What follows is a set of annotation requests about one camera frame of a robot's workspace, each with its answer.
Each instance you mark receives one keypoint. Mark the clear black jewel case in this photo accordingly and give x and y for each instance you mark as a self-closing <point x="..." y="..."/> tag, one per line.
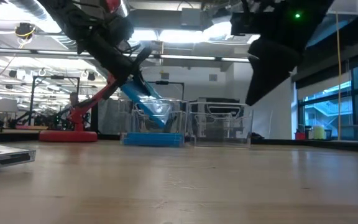
<point x="5" y="160"/>

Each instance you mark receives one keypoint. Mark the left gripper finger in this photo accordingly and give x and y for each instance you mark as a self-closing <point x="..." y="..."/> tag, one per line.
<point x="146" y="85"/>

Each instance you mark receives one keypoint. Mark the clear plastic bin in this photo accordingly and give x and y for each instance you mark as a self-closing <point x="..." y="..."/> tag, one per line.
<point x="219" y="130"/>
<point x="126" y="121"/>

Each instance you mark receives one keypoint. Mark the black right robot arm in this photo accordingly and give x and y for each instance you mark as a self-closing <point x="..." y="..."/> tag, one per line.
<point x="320" y="9"/>

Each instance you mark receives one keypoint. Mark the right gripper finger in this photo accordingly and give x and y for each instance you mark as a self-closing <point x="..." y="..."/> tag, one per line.
<point x="272" y="68"/>

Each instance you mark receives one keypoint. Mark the red container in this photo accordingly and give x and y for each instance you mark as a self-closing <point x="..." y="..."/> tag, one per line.
<point x="299" y="135"/>

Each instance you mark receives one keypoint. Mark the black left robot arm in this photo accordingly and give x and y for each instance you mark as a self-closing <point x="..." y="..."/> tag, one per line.
<point x="70" y="15"/>

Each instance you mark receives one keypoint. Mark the small black object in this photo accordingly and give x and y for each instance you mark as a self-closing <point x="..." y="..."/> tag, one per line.
<point x="256" y="136"/>

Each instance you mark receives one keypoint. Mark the red desk lamp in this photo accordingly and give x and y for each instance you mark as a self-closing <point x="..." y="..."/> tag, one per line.
<point x="68" y="136"/>

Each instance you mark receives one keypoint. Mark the yellow green container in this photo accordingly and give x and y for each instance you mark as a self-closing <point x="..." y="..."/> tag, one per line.
<point x="319" y="132"/>

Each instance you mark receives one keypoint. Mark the black metal table frame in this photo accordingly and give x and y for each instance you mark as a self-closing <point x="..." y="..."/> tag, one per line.
<point x="337" y="144"/>

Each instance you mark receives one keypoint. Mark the person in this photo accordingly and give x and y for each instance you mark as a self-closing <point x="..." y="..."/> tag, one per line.
<point x="73" y="99"/>

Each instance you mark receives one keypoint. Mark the black metal stand frame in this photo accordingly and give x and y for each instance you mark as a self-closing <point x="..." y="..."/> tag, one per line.
<point x="166" y="82"/>
<point x="33" y="99"/>

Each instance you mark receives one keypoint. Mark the long ceiling light bar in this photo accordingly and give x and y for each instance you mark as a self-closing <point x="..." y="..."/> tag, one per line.
<point x="185" y="57"/>

